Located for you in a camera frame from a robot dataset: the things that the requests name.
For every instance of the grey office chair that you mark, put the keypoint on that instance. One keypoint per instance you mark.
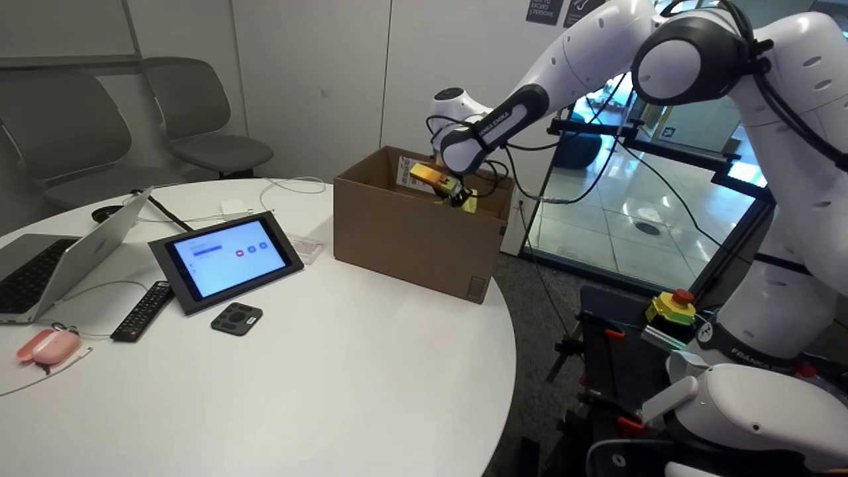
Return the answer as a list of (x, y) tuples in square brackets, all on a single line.
[(194, 112)]

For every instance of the small black phone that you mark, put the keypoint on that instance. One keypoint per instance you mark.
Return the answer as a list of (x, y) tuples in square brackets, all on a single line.
[(238, 320)]

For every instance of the red yellow emergency stop button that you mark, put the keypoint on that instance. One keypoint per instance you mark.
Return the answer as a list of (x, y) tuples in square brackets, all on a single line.
[(675, 309)]

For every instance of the black remote control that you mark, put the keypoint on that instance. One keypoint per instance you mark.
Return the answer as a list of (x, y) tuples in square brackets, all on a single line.
[(145, 315)]

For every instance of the pink earbuds case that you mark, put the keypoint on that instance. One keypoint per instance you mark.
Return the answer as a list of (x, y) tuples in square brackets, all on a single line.
[(48, 348)]

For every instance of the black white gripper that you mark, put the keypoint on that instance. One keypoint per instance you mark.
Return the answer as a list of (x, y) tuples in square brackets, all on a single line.
[(446, 188)]

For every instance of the yellow-green microfiber towel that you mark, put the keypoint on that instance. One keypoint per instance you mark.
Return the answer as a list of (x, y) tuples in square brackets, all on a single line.
[(467, 202)]

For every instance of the silver open laptop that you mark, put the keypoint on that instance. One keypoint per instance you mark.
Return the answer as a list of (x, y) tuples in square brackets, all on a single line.
[(38, 270)]

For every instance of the black tablet with lit screen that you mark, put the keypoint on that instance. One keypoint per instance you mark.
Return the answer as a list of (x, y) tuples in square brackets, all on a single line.
[(224, 262)]

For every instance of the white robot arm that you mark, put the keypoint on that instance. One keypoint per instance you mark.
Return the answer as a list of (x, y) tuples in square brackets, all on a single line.
[(733, 385)]

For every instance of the brown cardboard box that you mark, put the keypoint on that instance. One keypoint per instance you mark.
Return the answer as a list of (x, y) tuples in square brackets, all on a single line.
[(397, 226)]

